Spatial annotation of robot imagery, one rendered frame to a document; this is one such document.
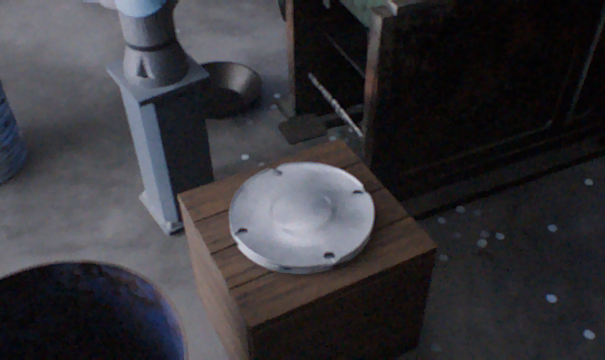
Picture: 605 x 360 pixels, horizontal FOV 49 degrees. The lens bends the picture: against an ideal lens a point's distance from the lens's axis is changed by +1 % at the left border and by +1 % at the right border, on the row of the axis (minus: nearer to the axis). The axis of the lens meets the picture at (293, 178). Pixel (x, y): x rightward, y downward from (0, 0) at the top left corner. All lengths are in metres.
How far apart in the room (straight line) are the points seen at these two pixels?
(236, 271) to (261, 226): 0.11
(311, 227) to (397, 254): 0.17
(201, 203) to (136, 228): 0.50
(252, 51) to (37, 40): 0.84
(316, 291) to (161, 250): 0.67
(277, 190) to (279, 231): 0.12
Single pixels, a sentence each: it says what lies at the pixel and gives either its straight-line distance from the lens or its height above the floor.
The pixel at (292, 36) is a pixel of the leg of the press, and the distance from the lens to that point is 1.95.
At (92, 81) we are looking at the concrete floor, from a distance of 2.45.
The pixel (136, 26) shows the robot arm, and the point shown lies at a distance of 1.49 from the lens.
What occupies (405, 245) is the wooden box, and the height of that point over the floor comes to 0.35.
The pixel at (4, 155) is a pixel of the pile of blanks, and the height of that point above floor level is 0.08.
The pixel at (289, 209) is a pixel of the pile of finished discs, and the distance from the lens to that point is 1.31.
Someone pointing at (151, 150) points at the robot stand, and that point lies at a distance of 1.64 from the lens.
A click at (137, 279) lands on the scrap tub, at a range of 1.11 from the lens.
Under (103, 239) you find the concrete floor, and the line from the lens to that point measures 1.85.
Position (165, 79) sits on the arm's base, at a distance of 1.54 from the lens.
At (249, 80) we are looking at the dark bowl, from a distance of 2.26.
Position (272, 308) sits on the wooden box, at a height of 0.35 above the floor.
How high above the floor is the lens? 1.31
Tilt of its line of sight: 43 degrees down
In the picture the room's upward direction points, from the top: 2 degrees counter-clockwise
